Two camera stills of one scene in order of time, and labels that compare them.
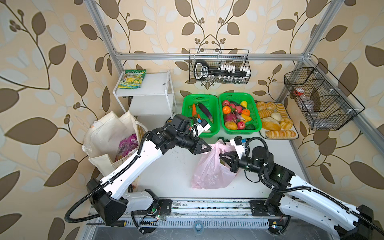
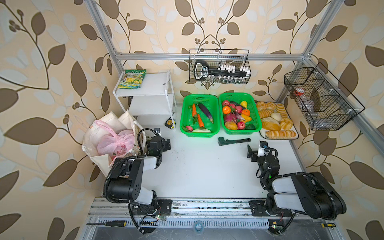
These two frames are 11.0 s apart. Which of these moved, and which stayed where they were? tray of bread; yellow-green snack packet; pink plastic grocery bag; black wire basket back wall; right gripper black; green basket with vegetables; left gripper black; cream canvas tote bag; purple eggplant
Moved: left gripper black; pink plastic grocery bag; right gripper black
Stayed: cream canvas tote bag; tray of bread; black wire basket back wall; yellow-green snack packet; purple eggplant; green basket with vegetables
